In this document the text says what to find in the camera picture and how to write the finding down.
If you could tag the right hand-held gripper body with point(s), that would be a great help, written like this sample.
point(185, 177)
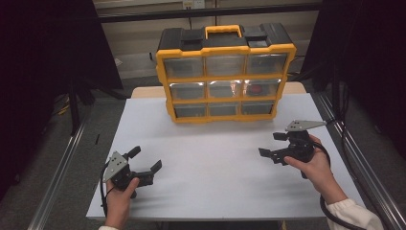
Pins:
point(300, 143)

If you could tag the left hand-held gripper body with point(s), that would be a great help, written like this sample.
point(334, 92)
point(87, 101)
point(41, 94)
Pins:
point(115, 166)

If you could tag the clear plastic drawer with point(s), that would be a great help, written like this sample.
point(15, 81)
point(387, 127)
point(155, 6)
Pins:
point(269, 88)

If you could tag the yellow black drawer organizer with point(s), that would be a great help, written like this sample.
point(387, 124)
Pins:
point(223, 41)

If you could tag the person's right hand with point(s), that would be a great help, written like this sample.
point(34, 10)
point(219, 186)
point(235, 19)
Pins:
point(319, 174)

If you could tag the person's left hand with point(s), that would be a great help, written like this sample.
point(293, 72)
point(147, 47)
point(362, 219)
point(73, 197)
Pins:
point(118, 204)

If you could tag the small black strip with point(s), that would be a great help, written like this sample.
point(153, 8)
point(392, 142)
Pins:
point(97, 139)

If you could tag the light wooden table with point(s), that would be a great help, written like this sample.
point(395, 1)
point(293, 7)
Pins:
point(146, 92)

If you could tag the black metal stand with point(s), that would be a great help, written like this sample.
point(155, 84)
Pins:
point(74, 108)

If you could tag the group of transparent drawers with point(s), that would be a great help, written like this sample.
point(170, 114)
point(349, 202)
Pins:
point(188, 67)

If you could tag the black curtain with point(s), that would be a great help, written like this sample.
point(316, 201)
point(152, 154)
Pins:
point(38, 64)
point(367, 64)

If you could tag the black horizontal bar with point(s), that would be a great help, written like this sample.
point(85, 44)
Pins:
point(207, 12)

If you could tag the aluminium floor rail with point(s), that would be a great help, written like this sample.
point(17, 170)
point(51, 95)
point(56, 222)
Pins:
point(54, 179)
point(373, 185)

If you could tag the white wall socket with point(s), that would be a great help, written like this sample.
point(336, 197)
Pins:
point(193, 4)

